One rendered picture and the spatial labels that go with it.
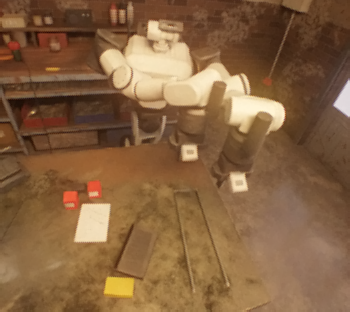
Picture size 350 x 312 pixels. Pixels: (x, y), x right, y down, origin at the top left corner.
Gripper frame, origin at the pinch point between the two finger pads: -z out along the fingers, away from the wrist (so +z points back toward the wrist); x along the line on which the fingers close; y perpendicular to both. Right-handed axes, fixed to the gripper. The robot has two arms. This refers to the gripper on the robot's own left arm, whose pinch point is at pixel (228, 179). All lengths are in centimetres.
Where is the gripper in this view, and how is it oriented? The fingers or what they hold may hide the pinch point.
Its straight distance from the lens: 69.4
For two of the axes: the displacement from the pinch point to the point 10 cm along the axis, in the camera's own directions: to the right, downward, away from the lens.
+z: 1.1, -7.6, -6.4
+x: -9.7, 0.5, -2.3
